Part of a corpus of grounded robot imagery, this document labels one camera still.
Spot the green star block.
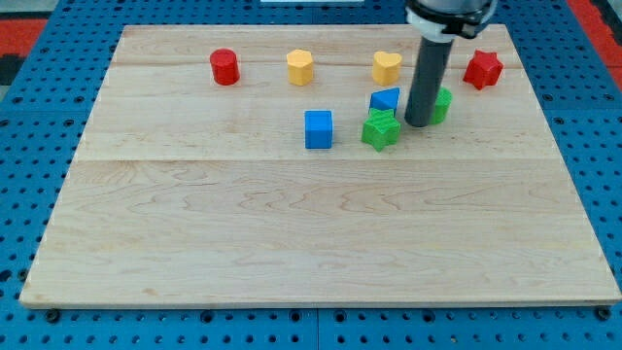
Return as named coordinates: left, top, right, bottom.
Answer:
left=361, top=108, right=401, bottom=152

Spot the blue cube block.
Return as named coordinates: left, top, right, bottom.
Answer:
left=304, top=110, right=333, bottom=149

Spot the wooden board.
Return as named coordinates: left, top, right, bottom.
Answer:
left=20, top=24, right=621, bottom=309

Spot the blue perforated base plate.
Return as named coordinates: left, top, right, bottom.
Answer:
left=1, top=1, right=621, bottom=349

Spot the yellow pentagon block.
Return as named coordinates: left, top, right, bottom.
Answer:
left=286, top=49, right=314, bottom=87

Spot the blue triangle block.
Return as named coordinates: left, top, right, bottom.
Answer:
left=369, top=87, right=400, bottom=113

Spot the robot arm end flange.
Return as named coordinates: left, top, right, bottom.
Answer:
left=405, top=0, right=499, bottom=43

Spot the green cylinder block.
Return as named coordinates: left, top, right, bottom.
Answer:
left=430, top=87, right=453, bottom=124

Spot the red cylinder block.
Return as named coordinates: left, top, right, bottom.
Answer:
left=209, top=49, right=240, bottom=86

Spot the yellow heart block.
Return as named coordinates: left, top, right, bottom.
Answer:
left=371, top=51, right=402, bottom=86

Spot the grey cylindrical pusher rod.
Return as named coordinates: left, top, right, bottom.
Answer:
left=404, top=38, right=453, bottom=127

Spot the red star block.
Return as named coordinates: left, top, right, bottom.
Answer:
left=463, top=50, right=504, bottom=90

